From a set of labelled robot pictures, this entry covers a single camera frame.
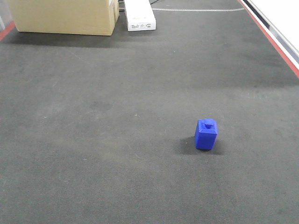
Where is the blue plastic bottle-shaped part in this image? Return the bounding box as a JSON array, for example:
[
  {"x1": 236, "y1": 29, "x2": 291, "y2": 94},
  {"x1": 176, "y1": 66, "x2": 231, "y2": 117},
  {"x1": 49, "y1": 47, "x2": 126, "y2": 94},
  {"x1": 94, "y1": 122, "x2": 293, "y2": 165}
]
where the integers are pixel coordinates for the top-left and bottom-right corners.
[{"x1": 194, "y1": 119, "x2": 218, "y2": 150}]

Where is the long white product box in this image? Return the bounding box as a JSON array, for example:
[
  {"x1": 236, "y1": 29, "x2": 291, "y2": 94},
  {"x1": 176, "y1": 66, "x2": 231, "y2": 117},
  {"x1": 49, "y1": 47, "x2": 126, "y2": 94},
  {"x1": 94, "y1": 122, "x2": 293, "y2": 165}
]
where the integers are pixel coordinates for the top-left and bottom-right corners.
[{"x1": 124, "y1": 0, "x2": 156, "y2": 32}]

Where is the large cardboard box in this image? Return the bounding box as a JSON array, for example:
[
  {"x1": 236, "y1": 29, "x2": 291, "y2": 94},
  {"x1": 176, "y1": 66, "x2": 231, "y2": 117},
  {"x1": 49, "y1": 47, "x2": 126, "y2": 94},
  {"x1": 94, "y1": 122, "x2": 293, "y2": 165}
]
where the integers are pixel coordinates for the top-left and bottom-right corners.
[{"x1": 7, "y1": 0, "x2": 119, "y2": 36}]

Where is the conveyor side rail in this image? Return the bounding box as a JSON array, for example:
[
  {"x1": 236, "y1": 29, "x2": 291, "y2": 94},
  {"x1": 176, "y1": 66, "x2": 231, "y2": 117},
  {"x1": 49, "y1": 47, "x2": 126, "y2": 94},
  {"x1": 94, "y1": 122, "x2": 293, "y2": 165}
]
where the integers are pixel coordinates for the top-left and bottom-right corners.
[{"x1": 239, "y1": 0, "x2": 299, "y2": 76}]

